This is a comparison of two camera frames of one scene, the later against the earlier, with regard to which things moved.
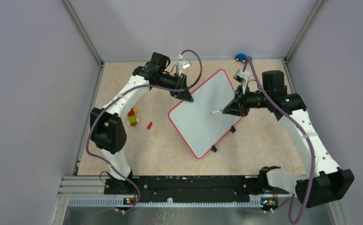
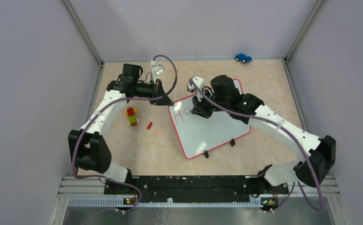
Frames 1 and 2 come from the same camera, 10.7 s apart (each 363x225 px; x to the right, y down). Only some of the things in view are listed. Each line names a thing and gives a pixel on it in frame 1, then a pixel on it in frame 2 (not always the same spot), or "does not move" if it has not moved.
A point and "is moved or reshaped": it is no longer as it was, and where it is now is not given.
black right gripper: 238,106 → 199,108
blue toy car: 241,57 does not move
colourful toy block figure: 132,119 does not move
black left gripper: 181,84 → 158,91
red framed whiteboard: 201,130 is moved or reshaped
